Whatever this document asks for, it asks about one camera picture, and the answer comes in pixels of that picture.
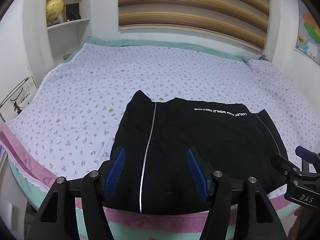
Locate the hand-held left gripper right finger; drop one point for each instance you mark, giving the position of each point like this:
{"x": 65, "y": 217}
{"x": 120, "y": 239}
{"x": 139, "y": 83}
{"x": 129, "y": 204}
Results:
{"x": 197, "y": 175}

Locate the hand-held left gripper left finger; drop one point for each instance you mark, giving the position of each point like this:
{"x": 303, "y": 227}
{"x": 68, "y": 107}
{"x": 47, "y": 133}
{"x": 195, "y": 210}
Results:
{"x": 115, "y": 175}

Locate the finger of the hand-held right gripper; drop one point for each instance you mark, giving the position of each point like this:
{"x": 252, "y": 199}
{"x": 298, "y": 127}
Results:
{"x": 285, "y": 165}
{"x": 308, "y": 155}

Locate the black hooded jacket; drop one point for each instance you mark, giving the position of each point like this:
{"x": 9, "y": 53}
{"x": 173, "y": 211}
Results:
{"x": 200, "y": 142}

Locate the white floral quilt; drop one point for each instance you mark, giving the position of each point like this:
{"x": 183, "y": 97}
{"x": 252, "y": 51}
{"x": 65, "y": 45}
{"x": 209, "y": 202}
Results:
{"x": 100, "y": 92}

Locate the pink bed cover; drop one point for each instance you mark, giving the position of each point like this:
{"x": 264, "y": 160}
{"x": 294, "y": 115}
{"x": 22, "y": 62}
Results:
{"x": 25, "y": 162}

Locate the white printed paper bag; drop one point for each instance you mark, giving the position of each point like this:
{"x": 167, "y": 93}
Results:
{"x": 17, "y": 97}

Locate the white bookshelf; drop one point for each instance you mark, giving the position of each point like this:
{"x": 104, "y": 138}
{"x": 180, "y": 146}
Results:
{"x": 70, "y": 37}

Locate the black box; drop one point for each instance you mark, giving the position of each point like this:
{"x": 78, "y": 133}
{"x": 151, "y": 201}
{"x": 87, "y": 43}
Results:
{"x": 72, "y": 11}

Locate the striped window blind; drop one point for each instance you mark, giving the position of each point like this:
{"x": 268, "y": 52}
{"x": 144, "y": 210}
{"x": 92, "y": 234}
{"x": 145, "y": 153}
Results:
{"x": 187, "y": 5}

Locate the yellow globe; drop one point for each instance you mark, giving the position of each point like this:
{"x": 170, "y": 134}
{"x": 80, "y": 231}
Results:
{"x": 53, "y": 10}

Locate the wall map poster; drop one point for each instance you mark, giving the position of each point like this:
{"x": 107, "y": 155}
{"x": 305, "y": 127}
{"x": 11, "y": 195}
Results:
{"x": 310, "y": 30}

